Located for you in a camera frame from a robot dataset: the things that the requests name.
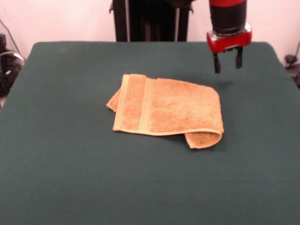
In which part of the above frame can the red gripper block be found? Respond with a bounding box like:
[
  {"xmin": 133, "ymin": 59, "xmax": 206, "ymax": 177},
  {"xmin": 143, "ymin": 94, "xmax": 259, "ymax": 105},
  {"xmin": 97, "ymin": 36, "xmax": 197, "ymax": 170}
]
[{"xmin": 206, "ymin": 30, "xmax": 254, "ymax": 74}]

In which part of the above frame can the tan terry towel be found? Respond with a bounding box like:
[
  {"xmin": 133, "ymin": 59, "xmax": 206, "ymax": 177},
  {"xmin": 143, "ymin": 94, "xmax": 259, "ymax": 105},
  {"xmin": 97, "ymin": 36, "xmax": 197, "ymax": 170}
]
[{"xmin": 106, "ymin": 74, "xmax": 225, "ymax": 150}]

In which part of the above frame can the dark grey stand base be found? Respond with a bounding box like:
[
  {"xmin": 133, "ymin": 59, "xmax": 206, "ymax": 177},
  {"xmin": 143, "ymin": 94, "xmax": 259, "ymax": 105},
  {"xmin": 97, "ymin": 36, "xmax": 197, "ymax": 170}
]
[
  {"xmin": 285, "ymin": 54, "xmax": 300, "ymax": 89},
  {"xmin": 0, "ymin": 34, "xmax": 26, "ymax": 97}
]

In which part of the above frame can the dark green table cloth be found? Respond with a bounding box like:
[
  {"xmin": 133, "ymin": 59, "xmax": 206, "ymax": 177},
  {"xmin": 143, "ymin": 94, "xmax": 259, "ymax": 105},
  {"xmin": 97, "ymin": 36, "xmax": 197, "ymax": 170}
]
[{"xmin": 0, "ymin": 41, "xmax": 300, "ymax": 225}]

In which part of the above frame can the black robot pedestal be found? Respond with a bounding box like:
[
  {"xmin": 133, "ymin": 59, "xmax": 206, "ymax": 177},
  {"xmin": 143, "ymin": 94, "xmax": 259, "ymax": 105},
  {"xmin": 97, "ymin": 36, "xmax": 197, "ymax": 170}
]
[{"xmin": 109, "ymin": 0, "xmax": 195, "ymax": 43}]

